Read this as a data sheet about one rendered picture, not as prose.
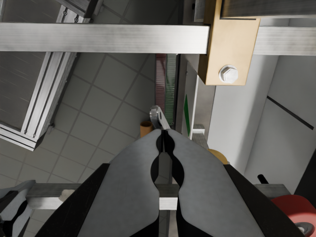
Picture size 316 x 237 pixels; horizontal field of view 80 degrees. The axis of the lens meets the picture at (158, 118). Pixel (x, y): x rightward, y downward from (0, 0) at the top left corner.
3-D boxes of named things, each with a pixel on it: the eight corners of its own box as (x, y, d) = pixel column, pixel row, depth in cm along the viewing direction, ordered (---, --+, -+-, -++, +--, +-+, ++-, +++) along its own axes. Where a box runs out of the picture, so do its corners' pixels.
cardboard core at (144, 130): (140, 165, 129) (139, 127, 115) (141, 158, 136) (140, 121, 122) (152, 165, 129) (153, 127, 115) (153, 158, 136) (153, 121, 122)
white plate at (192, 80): (177, 166, 48) (182, 199, 40) (185, 61, 36) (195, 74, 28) (179, 166, 48) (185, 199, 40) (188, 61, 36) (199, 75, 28)
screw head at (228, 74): (217, 82, 23) (220, 85, 22) (220, 64, 22) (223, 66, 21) (234, 82, 23) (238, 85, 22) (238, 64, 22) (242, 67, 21)
